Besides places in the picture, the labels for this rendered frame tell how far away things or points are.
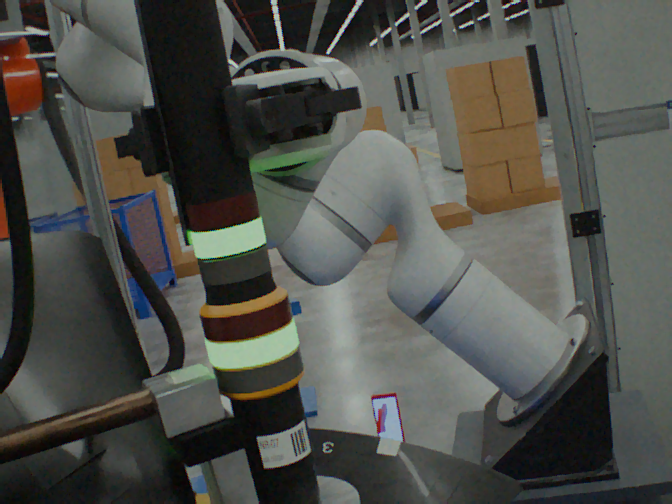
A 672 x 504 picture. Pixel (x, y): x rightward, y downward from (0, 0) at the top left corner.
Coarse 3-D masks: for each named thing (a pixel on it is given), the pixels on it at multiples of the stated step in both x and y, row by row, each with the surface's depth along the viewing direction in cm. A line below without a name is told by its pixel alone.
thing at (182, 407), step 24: (144, 384) 37; (168, 384) 36; (192, 384) 35; (216, 384) 36; (168, 408) 35; (192, 408) 35; (216, 408) 36; (168, 432) 35; (192, 432) 35; (216, 432) 35; (240, 432) 36; (192, 456) 35; (216, 456) 35; (240, 456) 37; (216, 480) 36; (240, 480) 37; (336, 480) 42
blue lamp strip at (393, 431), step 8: (376, 400) 74; (384, 400) 74; (392, 400) 74; (376, 408) 75; (392, 408) 74; (376, 416) 75; (392, 416) 75; (392, 424) 75; (384, 432) 75; (392, 432) 75; (400, 432) 75; (400, 440) 75
